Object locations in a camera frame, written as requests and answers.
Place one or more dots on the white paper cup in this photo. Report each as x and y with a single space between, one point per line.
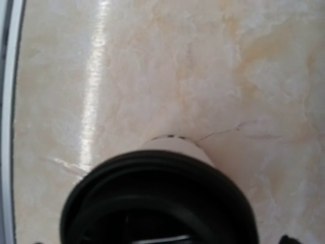
177 144

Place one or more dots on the black cup lid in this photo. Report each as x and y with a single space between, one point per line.
156 196

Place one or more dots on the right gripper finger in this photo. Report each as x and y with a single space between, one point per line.
288 240

